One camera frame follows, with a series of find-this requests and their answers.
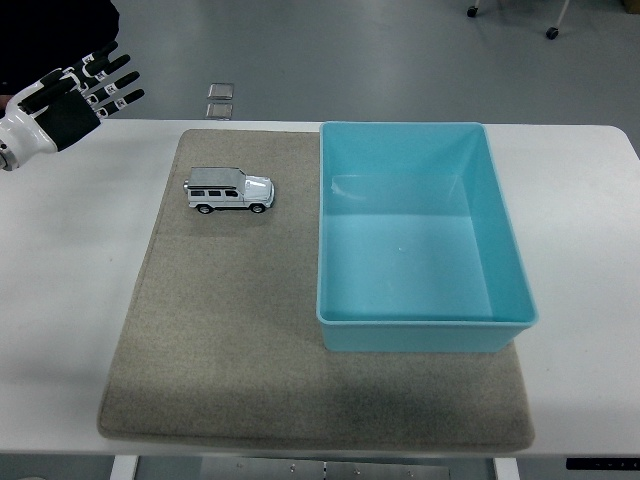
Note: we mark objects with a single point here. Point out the beige fabric mat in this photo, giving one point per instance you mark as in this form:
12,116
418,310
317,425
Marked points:
225,325

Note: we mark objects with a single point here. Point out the black table control panel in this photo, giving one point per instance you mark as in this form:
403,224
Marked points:
602,463

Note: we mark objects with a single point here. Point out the white table leg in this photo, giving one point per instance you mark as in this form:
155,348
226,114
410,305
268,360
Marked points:
506,469
122,469

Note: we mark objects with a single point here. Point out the cart leg with caster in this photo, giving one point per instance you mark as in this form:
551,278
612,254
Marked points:
552,31
472,10

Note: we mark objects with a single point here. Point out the white toy car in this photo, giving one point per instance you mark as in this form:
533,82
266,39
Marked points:
225,192

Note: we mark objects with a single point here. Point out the grey metal plate with screws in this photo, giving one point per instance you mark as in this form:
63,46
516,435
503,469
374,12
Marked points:
325,470

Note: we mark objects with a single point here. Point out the blue plastic box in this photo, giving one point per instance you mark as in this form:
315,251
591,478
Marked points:
400,260

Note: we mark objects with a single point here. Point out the silver floor outlet cover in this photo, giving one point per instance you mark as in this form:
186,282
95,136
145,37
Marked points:
221,90
219,110

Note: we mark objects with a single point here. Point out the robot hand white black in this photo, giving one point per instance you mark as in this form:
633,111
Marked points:
30,127

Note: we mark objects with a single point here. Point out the cardboard box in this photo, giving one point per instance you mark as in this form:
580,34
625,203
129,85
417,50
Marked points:
631,4

